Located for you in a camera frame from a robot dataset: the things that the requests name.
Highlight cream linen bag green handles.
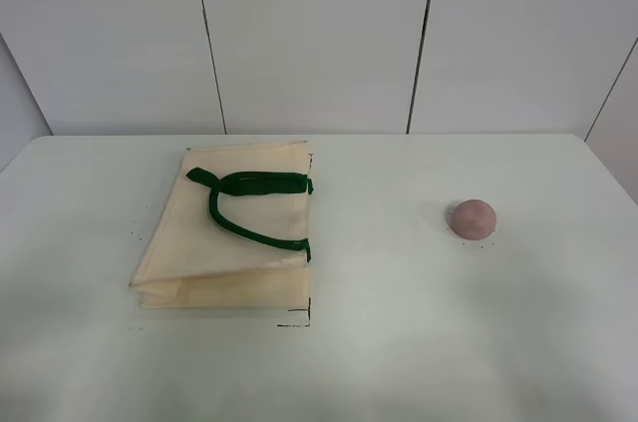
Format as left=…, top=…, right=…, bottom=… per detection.
left=130, top=141, right=311, bottom=309

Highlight pink peach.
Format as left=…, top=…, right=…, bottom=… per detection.
left=445, top=199, right=497, bottom=241

